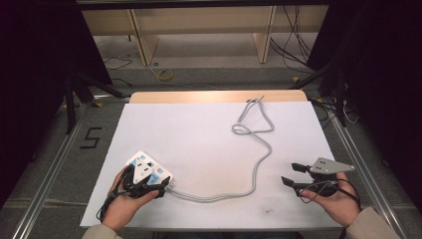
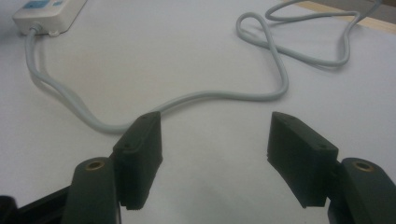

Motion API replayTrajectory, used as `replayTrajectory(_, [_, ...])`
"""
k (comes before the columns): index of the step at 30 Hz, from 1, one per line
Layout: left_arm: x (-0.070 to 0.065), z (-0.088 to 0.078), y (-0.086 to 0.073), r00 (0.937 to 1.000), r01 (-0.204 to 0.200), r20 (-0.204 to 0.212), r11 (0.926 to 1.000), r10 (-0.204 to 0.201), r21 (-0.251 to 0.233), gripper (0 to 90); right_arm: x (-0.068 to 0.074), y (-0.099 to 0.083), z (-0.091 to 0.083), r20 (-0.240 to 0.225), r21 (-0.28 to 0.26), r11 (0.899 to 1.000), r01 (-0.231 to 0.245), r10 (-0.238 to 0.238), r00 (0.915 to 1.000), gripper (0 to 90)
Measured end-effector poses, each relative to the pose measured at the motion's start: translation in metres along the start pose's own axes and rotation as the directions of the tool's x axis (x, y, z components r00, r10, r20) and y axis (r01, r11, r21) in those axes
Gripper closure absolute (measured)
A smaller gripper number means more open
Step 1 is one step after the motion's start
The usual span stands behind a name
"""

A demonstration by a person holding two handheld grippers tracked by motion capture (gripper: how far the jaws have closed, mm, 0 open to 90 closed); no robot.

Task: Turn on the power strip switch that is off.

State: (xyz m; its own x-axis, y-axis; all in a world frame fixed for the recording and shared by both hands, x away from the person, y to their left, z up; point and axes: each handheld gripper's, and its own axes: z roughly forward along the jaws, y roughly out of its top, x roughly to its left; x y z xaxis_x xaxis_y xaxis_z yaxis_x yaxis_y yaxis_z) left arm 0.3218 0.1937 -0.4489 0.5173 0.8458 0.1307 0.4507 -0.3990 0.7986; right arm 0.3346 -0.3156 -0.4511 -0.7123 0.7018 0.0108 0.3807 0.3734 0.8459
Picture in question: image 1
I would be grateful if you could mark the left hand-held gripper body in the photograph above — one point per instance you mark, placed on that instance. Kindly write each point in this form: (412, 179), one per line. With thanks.
(142, 176)

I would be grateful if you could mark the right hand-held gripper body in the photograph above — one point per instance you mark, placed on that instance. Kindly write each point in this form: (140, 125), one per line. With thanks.
(326, 166)

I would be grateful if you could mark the white power strip blue sockets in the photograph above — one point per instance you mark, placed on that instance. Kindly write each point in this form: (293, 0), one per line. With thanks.
(158, 172)

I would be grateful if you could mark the person's left hand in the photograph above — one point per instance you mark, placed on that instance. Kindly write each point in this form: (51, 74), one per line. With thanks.
(122, 209)

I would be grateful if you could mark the person's right hand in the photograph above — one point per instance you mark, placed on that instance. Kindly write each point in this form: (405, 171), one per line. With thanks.
(341, 205)

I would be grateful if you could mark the white table cover sheet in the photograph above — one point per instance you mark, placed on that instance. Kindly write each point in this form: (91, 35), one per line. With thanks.
(199, 149)

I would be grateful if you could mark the black metal stand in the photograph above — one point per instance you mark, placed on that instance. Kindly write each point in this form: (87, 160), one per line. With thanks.
(331, 79)
(79, 93)

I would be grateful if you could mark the black curtain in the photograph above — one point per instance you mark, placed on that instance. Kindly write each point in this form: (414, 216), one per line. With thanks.
(384, 83)
(33, 83)

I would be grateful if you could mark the beige wooden shelf unit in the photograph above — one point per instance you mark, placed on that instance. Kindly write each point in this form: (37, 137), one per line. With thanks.
(212, 20)

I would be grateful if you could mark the aluminium floor rail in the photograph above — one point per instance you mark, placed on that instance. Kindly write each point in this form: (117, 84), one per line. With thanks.
(368, 172)
(49, 172)

